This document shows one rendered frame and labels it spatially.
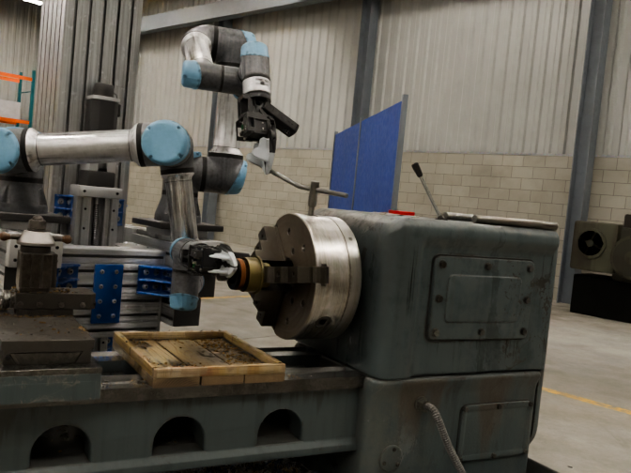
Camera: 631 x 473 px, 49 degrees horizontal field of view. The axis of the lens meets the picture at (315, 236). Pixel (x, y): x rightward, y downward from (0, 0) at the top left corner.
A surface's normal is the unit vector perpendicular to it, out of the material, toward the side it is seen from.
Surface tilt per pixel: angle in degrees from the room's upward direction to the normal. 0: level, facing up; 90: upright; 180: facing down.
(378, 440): 90
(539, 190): 90
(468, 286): 90
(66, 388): 89
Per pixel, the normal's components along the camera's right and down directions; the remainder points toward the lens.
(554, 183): -0.69, -0.03
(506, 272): 0.48, 0.09
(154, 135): 0.20, 0.05
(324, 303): 0.44, 0.36
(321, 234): 0.40, -0.66
